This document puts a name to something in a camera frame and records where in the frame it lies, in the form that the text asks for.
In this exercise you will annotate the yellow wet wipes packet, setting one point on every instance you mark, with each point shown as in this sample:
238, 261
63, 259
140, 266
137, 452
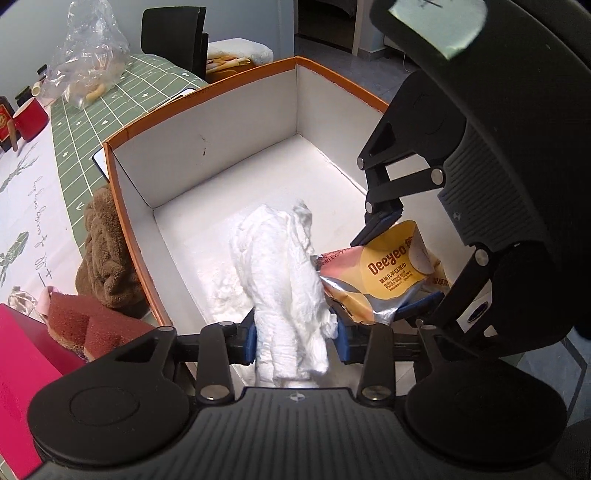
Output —
392, 272

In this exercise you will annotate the green grid tablecloth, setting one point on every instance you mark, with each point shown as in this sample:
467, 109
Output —
138, 78

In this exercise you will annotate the red-brown scouring sponge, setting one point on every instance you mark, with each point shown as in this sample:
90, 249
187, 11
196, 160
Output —
67, 314
115, 337

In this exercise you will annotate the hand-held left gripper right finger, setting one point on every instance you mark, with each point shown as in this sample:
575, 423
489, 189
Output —
344, 342

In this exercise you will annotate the white tissue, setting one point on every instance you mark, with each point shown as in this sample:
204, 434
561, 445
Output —
277, 277

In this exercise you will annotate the white seat cushion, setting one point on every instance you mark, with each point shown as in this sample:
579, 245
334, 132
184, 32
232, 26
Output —
240, 48

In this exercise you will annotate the black chair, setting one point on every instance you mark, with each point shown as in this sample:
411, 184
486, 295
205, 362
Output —
171, 32

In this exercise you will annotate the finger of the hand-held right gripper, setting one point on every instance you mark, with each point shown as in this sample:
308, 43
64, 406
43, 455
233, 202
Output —
376, 228
418, 307

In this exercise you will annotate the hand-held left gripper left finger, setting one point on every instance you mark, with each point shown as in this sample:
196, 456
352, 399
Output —
250, 340

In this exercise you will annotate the magenta box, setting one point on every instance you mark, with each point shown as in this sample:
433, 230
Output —
27, 378

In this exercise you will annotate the clear plastic bag with snacks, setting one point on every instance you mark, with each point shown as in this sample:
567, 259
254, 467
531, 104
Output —
87, 55

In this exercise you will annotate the brown plush toy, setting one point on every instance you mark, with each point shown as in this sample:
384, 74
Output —
106, 258

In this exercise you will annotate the white printed table runner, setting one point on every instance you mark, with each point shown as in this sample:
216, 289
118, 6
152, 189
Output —
32, 207

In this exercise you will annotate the orange and white cardboard box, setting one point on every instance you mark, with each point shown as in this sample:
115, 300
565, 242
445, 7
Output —
207, 138

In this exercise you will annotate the red cup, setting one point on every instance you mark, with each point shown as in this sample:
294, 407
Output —
30, 117

